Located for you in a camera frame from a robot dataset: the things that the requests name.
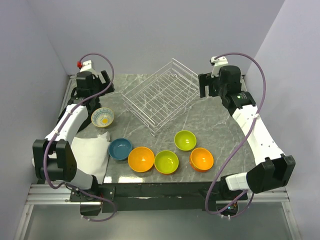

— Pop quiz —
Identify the large orange bowl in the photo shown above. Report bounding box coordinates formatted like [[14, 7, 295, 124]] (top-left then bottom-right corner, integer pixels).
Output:
[[127, 146, 155, 173]]

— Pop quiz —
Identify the aluminium rail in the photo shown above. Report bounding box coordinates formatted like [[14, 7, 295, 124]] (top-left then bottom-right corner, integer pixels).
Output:
[[25, 184, 290, 205]]

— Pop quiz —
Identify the patterned white blue bowl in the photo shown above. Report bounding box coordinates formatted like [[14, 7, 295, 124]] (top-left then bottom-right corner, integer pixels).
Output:
[[91, 107, 115, 128]]

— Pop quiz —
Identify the black base frame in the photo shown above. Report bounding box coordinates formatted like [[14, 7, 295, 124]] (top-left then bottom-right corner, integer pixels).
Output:
[[69, 182, 242, 216]]

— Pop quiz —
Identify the dark blue bowl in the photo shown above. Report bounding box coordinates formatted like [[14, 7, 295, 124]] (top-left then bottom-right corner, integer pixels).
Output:
[[108, 138, 133, 161]]

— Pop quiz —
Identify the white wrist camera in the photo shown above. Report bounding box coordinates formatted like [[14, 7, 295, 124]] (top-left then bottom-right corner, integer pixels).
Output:
[[210, 56, 229, 78], [77, 60, 98, 77]]

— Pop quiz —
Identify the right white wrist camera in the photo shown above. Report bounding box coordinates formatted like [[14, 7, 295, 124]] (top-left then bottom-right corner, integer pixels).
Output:
[[210, 56, 229, 78]]

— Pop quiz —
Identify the white wire dish rack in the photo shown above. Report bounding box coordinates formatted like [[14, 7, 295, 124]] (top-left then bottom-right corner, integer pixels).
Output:
[[121, 58, 199, 136]]

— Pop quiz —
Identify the right orange bowl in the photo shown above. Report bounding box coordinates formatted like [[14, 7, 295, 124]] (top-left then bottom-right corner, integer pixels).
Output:
[[189, 147, 214, 173]]

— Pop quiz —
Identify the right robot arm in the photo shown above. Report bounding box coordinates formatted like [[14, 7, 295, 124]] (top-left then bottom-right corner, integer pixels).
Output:
[[198, 65, 296, 200]]

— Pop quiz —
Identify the white paper towel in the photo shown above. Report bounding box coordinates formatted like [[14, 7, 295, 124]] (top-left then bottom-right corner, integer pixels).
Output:
[[31, 131, 111, 185]]

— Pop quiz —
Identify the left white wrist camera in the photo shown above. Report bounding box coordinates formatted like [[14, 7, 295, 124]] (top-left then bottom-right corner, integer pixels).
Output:
[[77, 60, 98, 77]]

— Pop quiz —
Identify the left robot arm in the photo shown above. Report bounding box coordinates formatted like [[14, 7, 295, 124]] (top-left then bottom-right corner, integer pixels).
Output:
[[32, 70, 115, 201]]

